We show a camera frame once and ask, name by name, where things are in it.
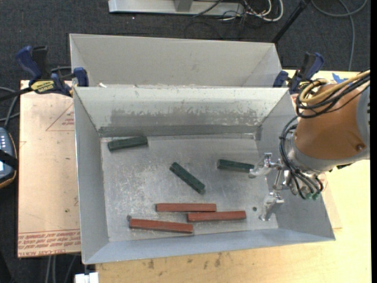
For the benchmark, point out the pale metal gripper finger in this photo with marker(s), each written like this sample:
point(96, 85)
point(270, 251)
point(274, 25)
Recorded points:
point(271, 202)
point(266, 161)

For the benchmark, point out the dark green flat block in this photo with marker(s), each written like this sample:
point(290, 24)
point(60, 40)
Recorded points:
point(187, 177)
point(127, 143)
point(235, 166)

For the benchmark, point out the red-brown flat block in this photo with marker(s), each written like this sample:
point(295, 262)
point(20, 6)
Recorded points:
point(216, 216)
point(185, 207)
point(160, 225)

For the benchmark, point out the grey metal bin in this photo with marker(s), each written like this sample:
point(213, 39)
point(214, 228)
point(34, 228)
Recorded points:
point(165, 172)

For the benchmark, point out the brown cardboard board, red print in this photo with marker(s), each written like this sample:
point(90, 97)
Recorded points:
point(47, 169)

